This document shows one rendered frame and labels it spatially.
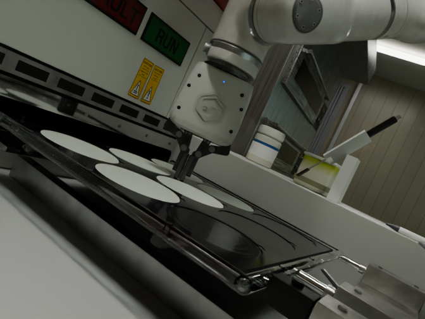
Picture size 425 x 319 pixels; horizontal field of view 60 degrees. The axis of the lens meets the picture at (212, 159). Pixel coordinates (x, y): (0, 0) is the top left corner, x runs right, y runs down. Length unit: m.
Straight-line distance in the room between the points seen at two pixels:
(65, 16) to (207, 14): 0.30
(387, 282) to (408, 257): 0.06
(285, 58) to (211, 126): 1.78
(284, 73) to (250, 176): 1.66
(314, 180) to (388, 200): 6.66
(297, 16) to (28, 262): 0.39
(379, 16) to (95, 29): 0.46
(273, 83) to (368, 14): 1.59
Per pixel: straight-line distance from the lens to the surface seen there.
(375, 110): 7.56
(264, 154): 0.91
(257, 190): 0.69
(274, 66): 2.28
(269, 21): 0.49
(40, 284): 0.33
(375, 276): 0.60
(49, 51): 0.56
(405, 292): 0.60
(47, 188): 0.49
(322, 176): 0.74
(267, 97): 2.23
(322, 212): 0.65
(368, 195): 7.37
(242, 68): 0.53
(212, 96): 0.53
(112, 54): 0.62
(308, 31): 0.50
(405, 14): 0.77
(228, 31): 0.54
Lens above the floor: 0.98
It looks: 3 degrees down
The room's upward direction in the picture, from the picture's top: 25 degrees clockwise
